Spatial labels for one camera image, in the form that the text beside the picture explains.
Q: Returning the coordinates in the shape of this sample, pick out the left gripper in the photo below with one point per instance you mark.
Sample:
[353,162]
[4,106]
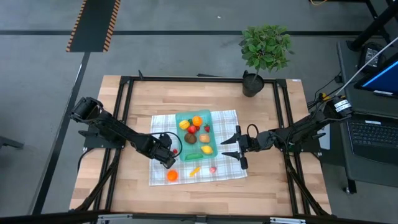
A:
[158,147]

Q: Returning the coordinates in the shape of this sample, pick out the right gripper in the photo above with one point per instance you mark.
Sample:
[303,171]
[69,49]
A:
[250,143]

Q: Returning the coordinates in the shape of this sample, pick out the yellow toy lemon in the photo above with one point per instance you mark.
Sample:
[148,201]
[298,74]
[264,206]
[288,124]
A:
[207,150]

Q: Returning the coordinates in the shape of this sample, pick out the brown toy kiwi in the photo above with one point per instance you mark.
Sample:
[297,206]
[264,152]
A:
[190,138]

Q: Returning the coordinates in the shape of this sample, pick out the pink toy fruit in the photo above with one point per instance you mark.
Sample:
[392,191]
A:
[213,170]

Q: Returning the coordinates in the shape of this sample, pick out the red toy strawberry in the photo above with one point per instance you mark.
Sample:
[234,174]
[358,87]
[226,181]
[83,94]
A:
[207,128]

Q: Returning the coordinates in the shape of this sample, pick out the red toy apple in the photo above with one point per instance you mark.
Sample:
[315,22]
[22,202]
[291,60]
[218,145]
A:
[191,129]

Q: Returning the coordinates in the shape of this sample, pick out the yellow toy bell pepper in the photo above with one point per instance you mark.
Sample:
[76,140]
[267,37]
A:
[184,124]

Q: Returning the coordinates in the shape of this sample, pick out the orange toy with green leaf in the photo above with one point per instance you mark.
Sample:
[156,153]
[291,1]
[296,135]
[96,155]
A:
[197,120]

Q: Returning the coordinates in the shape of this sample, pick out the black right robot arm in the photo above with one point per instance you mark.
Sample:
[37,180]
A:
[304,124]

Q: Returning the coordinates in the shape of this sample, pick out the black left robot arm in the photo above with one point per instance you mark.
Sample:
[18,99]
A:
[118,129]

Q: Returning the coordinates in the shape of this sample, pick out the round orange toy fruit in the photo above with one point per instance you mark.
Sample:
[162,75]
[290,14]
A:
[172,175]

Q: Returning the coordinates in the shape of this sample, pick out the white checked cloth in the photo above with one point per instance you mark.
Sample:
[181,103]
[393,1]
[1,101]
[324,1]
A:
[230,161]

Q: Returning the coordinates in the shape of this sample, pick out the teal translucent plastic container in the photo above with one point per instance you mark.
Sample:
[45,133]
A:
[214,146]

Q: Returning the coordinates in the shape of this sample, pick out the yellow toy banana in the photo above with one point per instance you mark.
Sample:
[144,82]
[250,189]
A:
[195,171]

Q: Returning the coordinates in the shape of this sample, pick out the yellow plug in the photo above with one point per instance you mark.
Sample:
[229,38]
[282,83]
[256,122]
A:
[324,96]

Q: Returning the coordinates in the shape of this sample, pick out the potted green plant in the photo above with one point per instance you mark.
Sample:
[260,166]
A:
[264,46]

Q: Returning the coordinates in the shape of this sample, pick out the black bar with silver brackets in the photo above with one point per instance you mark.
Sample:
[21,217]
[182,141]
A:
[46,217]

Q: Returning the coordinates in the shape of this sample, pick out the black laptop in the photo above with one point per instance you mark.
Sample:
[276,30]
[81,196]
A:
[373,137]

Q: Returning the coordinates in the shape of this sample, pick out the white rod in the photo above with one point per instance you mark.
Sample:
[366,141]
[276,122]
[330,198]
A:
[365,68]

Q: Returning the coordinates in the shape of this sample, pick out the black mat with orange stripes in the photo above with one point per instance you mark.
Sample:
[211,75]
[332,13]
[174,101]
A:
[93,25]

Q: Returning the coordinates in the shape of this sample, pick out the grey furniture leg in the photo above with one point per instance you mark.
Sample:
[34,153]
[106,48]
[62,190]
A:
[9,142]

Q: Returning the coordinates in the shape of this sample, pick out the black power adapter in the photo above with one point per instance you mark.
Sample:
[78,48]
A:
[370,56]

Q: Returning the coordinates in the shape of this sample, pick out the monitor with blue screen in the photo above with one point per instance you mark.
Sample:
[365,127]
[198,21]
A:
[385,77]

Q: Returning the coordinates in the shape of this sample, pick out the black stand legs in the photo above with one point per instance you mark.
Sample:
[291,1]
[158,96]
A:
[373,27]

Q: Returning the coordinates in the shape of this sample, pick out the black metal table frame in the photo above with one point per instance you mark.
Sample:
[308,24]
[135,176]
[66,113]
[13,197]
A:
[202,79]

